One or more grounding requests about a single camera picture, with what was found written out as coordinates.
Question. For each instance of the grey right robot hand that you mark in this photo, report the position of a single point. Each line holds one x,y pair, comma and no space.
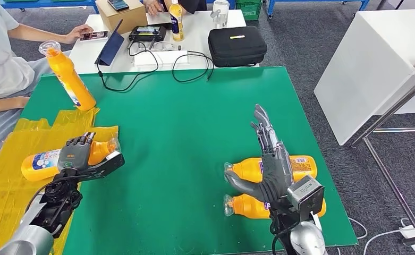
276,172

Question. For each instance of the person's left hand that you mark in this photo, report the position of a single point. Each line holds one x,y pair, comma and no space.
78,33

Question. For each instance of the person's right hand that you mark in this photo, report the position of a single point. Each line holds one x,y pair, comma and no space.
153,7
22,102

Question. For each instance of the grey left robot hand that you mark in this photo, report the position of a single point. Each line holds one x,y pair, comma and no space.
75,155

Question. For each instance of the grey smartphone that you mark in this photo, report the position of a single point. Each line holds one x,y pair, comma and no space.
158,18

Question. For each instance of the smartphone with colourful screen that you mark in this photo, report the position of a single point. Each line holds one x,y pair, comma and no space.
94,36

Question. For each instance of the orange detergent bottle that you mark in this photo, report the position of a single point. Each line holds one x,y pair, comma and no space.
38,165
246,207
73,84
242,170

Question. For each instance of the person's left forearm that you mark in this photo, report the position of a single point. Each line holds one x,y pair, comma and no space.
38,34

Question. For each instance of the yellow drink bottle blue label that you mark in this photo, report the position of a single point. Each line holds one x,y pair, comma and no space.
176,26

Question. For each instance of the black handheld screen controller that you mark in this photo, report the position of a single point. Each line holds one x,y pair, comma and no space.
147,34

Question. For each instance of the brown cardboard box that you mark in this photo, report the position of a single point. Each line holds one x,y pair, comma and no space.
124,19

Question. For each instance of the dark blue tablet case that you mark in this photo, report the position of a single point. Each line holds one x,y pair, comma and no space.
110,47

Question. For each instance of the black smartphone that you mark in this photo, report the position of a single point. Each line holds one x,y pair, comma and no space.
118,5

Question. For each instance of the clear safety glasses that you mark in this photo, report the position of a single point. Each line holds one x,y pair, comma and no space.
163,45

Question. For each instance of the white flat box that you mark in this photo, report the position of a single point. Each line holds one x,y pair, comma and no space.
163,60

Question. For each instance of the white table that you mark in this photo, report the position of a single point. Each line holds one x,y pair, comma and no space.
196,45
371,56

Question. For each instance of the clear water jug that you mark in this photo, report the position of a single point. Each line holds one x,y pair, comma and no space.
220,15

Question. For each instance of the yellow plastic sheet stack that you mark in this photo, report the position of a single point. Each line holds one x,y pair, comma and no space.
3,197

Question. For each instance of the black zip carrying case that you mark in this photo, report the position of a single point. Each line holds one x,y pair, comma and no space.
237,47

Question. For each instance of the green plastic crate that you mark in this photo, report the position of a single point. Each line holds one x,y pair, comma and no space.
248,10

